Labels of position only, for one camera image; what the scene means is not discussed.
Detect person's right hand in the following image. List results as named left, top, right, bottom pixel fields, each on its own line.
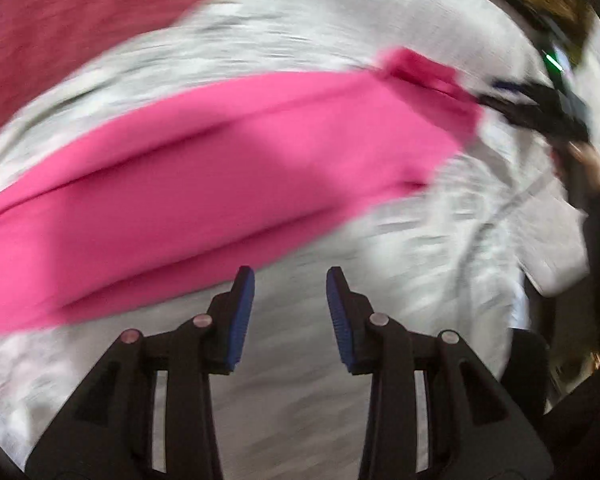
left=555, top=141, right=600, bottom=193

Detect white grey patterned blanket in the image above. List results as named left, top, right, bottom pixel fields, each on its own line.
left=0, top=0, right=591, bottom=480

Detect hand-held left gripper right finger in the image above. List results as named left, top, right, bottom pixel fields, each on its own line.
left=326, top=266, right=553, bottom=480

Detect white cloth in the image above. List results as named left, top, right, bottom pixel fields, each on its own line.
left=520, top=180, right=592, bottom=298

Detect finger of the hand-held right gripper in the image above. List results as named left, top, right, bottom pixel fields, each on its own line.
left=492, top=79, right=556, bottom=106
left=477, top=94, right=556, bottom=133

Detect red textured bedspread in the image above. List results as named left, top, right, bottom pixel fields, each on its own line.
left=0, top=0, right=253, bottom=146

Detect pink pants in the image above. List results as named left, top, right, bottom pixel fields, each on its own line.
left=0, top=47, right=486, bottom=338

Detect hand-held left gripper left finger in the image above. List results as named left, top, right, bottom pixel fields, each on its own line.
left=25, top=266, right=256, bottom=480

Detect person's dark clothing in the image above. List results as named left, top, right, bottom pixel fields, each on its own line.
left=500, top=327, right=600, bottom=480

